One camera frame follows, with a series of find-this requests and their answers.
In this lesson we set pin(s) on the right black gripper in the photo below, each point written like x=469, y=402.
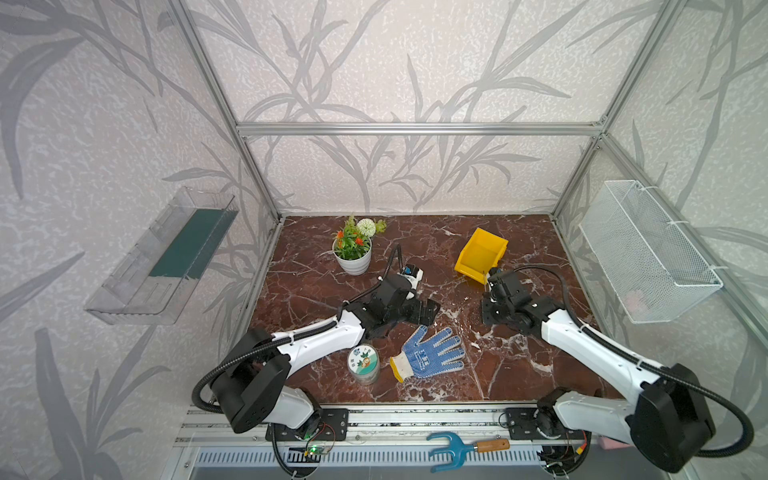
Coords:
x=484, y=306

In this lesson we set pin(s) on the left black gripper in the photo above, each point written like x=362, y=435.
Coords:
x=429, y=317

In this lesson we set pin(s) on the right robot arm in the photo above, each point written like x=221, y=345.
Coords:
x=663, y=411

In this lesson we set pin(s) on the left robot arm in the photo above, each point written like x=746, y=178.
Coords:
x=249, y=386

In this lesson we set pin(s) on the yellow plastic bin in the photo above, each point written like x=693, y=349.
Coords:
x=482, y=253

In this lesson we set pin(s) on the white pot with flowers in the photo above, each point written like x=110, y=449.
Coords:
x=352, y=244

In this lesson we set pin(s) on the blue white work glove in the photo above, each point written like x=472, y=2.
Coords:
x=422, y=357

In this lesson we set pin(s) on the round tin can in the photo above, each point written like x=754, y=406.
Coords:
x=364, y=364

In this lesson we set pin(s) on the purple pink spatula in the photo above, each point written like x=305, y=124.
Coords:
x=607, y=443

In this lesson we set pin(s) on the white wire mesh basket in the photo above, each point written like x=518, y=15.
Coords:
x=652, y=265

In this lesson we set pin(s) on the teal hand rake wooden handle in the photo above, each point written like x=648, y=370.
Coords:
x=458, y=450

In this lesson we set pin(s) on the aluminium frame rail base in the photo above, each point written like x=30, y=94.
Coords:
x=376, y=435

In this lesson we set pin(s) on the clear plastic wall shelf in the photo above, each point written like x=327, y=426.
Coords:
x=157, y=277

